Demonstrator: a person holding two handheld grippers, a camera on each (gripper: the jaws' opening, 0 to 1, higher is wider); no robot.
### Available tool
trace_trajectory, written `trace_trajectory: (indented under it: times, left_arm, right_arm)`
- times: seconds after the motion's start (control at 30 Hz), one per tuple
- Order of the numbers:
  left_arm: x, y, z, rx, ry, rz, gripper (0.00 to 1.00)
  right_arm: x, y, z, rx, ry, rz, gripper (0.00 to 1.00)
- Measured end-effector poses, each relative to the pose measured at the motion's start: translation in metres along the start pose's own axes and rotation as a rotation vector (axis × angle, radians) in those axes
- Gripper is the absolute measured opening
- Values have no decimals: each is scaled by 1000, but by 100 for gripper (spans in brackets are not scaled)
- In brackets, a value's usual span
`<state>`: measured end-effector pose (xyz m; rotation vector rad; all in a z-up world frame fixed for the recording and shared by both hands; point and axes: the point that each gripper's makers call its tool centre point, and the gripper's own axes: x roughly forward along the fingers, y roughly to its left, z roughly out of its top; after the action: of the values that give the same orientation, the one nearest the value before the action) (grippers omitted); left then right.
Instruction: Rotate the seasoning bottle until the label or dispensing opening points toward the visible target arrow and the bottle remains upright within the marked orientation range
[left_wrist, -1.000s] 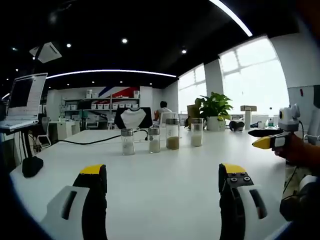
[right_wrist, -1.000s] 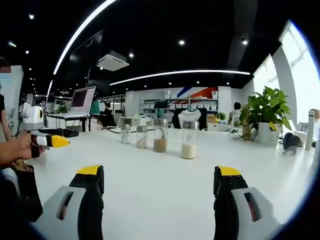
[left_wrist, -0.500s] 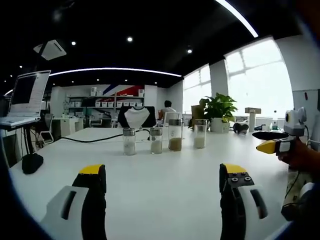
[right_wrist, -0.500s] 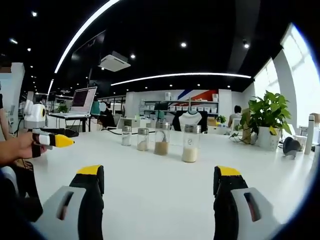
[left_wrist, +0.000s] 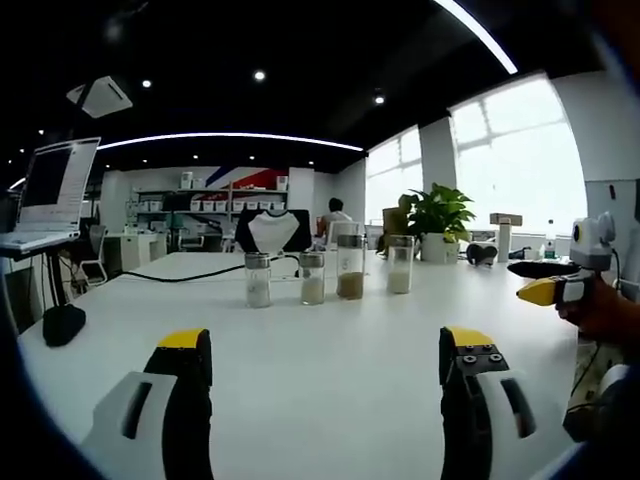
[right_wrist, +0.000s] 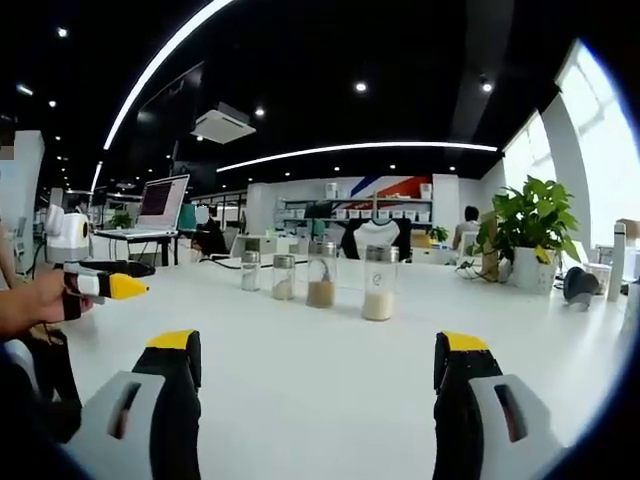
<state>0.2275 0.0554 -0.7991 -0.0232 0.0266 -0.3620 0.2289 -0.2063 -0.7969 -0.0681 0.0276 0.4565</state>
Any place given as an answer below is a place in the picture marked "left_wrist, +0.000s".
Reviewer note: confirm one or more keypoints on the curved ceiling light strip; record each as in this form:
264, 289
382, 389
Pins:
230, 136

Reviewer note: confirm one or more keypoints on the shelf with white boxes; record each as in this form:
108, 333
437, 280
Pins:
210, 205

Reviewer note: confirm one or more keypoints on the open white laptop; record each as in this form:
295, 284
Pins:
55, 190

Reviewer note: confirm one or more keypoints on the short seasoning bottle white powder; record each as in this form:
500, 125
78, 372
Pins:
258, 290

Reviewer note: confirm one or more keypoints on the grey office chair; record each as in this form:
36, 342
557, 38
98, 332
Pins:
96, 255

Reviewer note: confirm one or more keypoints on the clear water bottle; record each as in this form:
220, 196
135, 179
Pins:
550, 245

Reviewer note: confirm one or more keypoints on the person's right hand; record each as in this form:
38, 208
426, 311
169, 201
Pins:
607, 315

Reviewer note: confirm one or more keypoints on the black headphones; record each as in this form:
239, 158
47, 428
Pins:
482, 254

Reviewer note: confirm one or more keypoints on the straight ceiling light strip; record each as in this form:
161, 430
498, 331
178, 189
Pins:
480, 35

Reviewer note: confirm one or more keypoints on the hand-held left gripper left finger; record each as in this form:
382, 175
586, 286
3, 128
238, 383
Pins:
150, 425

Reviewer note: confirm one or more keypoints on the tall seasoning bottle white powder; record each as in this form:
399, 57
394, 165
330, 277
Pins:
400, 275

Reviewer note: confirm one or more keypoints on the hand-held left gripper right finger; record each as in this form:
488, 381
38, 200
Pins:
470, 400

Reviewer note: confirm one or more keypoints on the tall seasoning bottle brown powder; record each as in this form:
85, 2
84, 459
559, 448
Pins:
350, 280

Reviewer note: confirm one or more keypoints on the short seasoning bottle beige grains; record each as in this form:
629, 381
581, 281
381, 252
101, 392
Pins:
312, 289

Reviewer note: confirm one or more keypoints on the white stand with wooden block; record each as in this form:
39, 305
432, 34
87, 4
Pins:
505, 235

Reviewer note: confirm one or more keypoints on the green potted plant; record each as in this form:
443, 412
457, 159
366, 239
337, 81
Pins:
442, 215

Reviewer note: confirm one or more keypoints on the chair with black white garment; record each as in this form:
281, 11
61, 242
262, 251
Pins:
272, 230

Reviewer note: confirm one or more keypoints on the ceiling air conditioner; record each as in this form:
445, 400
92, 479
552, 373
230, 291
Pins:
102, 96

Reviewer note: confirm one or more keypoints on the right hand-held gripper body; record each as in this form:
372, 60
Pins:
592, 245

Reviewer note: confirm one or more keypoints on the grey white device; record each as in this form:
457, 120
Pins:
600, 405

